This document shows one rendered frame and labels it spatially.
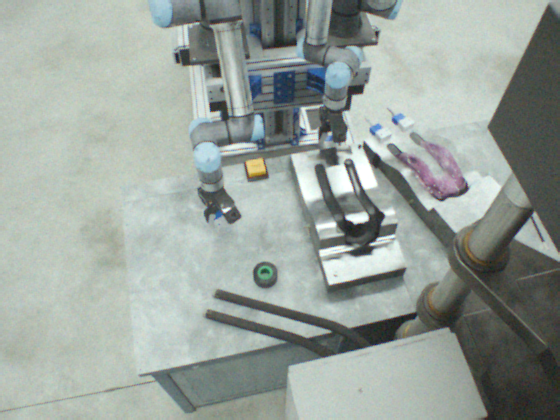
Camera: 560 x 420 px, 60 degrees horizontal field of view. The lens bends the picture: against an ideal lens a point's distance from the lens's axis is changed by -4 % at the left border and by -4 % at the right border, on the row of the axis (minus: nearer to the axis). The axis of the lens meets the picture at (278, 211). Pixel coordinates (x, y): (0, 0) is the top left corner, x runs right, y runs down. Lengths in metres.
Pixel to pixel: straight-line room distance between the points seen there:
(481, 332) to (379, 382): 0.35
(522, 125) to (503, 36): 3.41
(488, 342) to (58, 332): 2.03
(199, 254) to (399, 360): 0.98
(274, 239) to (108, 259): 1.22
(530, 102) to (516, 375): 0.66
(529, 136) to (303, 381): 0.51
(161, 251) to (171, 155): 1.33
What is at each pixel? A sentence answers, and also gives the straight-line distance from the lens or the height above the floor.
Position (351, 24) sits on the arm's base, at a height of 1.09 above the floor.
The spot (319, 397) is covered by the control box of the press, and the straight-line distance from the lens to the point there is 0.86.
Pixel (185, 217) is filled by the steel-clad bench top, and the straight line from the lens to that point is 1.80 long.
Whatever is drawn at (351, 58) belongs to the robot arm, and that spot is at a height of 1.18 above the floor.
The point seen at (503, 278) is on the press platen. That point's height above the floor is 1.54.
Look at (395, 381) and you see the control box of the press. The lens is 0.88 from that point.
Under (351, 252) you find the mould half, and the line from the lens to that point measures 1.65.
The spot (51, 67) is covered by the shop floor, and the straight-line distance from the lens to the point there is 3.80.
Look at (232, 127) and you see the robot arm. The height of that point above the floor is 1.18.
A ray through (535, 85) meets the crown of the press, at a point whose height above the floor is 1.92.
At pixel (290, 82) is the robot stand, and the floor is 0.84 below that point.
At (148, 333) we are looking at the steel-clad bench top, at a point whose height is 0.80.
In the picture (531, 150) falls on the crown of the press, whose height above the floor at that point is 1.86.
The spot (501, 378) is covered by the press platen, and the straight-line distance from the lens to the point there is 1.14.
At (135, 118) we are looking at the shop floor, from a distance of 3.25.
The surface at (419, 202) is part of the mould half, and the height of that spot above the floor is 0.86.
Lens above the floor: 2.31
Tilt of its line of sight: 58 degrees down
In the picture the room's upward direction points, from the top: straight up
